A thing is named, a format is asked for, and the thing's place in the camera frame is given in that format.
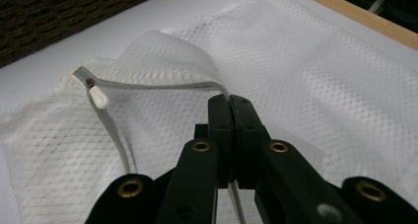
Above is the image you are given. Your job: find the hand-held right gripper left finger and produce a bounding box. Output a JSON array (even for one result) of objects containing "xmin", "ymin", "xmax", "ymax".
[{"xmin": 193, "ymin": 94, "xmax": 236, "ymax": 189}]

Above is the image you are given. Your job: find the brown woven basket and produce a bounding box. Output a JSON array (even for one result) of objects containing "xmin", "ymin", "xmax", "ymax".
[{"xmin": 0, "ymin": 0, "xmax": 175, "ymax": 69}]

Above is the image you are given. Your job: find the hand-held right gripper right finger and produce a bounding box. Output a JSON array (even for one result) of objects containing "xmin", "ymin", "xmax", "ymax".
[{"xmin": 230, "ymin": 94, "xmax": 272, "ymax": 190}]

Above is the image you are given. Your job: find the white mesh laundry bag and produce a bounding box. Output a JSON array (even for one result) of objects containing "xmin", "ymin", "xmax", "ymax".
[{"xmin": 0, "ymin": 0, "xmax": 418, "ymax": 224}]

